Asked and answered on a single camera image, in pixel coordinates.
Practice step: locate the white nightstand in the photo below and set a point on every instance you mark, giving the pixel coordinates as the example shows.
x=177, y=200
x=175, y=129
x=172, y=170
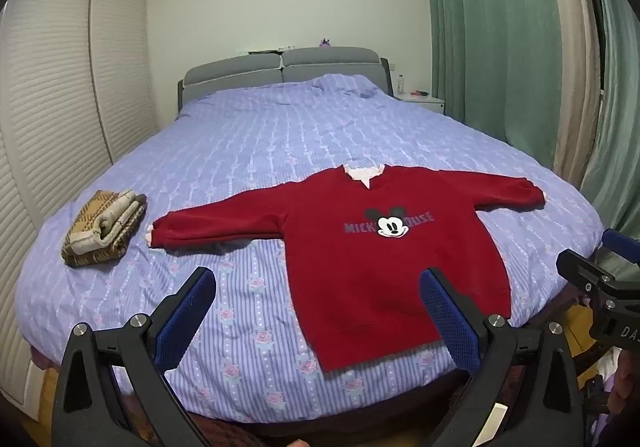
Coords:
x=425, y=103

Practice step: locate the dark flat item on headboard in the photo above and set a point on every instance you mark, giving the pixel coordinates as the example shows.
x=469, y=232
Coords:
x=261, y=51

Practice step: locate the beige curtain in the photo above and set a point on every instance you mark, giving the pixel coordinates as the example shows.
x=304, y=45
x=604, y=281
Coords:
x=575, y=77

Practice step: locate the white louvered wardrobe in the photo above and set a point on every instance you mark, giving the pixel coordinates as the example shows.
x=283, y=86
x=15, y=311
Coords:
x=50, y=77

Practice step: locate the folded brown plaid garment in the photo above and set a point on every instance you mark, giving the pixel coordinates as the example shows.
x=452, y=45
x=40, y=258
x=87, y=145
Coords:
x=102, y=227

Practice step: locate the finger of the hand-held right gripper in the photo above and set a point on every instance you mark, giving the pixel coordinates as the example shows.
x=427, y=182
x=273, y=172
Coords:
x=582, y=272
x=622, y=243

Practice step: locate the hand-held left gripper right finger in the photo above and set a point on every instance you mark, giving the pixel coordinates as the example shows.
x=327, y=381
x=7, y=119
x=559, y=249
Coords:
x=447, y=322

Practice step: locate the bed with purple floral sheet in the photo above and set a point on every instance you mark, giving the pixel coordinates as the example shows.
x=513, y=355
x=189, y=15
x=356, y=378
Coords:
x=240, y=142

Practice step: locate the clear plastic bottle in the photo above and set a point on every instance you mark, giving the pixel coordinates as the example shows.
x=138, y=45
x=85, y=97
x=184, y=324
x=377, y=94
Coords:
x=400, y=84

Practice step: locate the green curtain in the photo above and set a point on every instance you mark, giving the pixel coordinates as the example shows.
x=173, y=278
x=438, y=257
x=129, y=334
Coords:
x=617, y=117
x=480, y=37

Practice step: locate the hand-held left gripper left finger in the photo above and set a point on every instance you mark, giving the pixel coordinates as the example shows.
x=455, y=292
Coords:
x=186, y=317

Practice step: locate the red sweater with cartoon print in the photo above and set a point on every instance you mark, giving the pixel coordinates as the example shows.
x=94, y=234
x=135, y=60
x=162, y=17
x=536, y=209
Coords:
x=360, y=247

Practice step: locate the small purple toy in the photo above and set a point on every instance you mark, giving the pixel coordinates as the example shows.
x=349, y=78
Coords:
x=326, y=44

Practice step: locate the grey padded headboard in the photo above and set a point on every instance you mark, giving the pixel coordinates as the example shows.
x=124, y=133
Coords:
x=320, y=63

